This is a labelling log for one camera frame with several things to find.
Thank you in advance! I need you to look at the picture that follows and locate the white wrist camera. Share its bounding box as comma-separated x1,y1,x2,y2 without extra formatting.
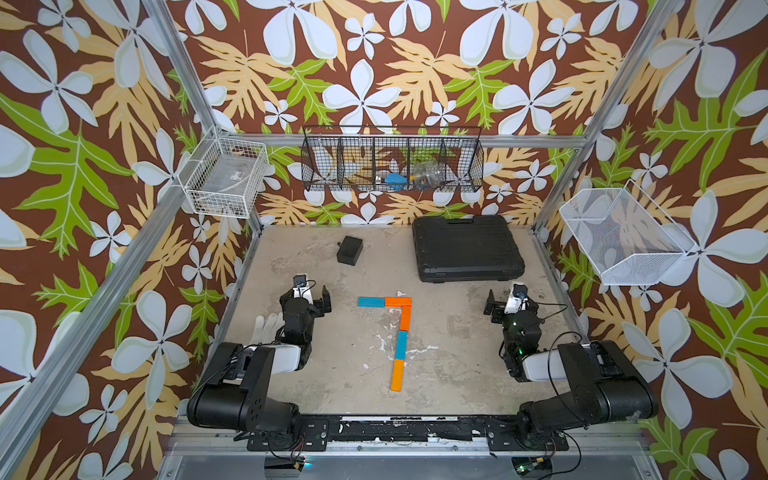
504,284,528,314
292,274,316,303

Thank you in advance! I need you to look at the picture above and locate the short orange block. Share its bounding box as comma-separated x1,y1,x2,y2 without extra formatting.
385,297,412,308

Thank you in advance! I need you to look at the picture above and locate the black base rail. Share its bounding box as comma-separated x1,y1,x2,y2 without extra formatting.
247,414,569,454

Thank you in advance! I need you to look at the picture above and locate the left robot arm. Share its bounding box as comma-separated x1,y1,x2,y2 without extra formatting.
186,286,332,436

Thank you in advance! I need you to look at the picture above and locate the white wire basket left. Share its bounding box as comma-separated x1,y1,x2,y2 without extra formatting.
179,129,270,219

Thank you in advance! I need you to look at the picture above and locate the large black tool case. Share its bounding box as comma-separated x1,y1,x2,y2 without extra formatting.
412,215,525,283

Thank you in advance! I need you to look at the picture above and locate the teal block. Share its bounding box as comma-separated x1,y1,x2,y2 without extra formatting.
357,297,387,308
395,330,409,361

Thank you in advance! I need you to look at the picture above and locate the red-orange block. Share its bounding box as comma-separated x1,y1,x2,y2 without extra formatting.
399,305,412,332

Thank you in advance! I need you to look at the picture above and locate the small black box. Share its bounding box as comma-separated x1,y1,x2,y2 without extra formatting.
336,236,363,266

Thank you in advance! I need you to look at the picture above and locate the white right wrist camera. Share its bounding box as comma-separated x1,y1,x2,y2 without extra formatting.
504,284,528,314

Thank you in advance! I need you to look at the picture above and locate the black wire basket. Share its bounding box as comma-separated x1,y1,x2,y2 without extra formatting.
300,125,485,193

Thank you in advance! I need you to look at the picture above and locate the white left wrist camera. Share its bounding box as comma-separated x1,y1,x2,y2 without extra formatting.
292,274,316,303

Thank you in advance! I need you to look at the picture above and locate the blue object in basket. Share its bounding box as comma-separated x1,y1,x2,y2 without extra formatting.
384,173,408,191

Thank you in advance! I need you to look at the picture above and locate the white mesh basket right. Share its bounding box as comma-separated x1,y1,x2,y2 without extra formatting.
559,180,696,286

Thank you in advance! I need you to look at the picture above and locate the light orange block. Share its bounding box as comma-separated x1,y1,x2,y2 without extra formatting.
390,359,405,392

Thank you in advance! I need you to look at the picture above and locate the white glove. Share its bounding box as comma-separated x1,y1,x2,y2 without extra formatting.
249,313,284,344

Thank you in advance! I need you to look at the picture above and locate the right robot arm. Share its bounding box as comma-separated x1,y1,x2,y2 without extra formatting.
484,284,659,451

